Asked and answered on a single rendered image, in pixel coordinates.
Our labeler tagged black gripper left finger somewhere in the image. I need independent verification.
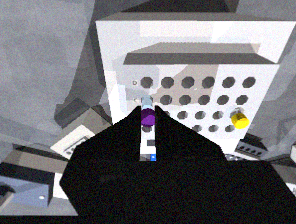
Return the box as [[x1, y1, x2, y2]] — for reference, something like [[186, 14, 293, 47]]
[[68, 105, 142, 163]]

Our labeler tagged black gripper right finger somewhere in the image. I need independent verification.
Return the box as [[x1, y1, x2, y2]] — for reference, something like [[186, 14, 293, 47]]
[[154, 105, 227, 161]]

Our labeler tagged white block with round holes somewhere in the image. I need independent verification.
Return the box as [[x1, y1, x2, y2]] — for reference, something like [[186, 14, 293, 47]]
[[96, 13, 296, 153], [50, 108, 111, 159]]

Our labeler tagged blue tube rack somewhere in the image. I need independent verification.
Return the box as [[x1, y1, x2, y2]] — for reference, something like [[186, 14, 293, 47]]
[[150, 154, 156, 161]]

